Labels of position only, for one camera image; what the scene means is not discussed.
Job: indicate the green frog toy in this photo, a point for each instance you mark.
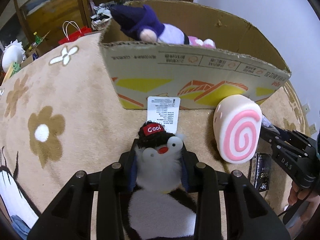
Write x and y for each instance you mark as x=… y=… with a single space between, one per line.
x=16 y=67

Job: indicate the white paper hang tag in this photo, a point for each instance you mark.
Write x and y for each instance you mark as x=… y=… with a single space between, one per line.
x=164 y=111

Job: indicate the penguin plush with red cap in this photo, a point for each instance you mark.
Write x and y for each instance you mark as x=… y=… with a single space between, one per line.
x=158 y=207

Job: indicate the pink swirl roll plush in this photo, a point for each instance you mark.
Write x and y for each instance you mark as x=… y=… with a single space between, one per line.
x=236 y=125

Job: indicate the black Face tissue pack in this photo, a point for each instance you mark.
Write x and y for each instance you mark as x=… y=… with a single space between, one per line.
x=260 y=171

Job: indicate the white round plush toy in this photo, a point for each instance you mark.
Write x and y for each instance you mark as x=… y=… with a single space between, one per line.
x=13 y=53

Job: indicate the red paper gift bag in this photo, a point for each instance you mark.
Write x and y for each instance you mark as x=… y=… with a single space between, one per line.
x=71 y=37

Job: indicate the pink white plush toy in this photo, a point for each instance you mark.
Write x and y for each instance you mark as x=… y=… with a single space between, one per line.
x=207 y=43

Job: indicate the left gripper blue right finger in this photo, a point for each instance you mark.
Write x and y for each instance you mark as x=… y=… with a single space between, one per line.
x=198 y=177

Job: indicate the green bottle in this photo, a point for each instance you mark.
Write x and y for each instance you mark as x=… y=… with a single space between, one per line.
x=38 y=39

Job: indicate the purple hooded plush doll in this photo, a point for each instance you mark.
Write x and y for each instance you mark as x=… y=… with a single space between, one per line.
x=142 y=24

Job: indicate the wooden cabinet with shelves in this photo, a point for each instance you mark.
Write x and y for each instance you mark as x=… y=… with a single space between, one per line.
x=20 y=19

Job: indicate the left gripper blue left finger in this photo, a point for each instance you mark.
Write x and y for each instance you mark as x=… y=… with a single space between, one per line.
x=115 y=186

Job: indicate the open cardboard box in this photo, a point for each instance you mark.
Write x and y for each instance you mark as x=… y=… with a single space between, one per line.
x=244 y=61

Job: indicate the person's right hand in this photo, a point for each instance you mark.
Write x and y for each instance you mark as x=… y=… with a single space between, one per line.
x=311 y=196

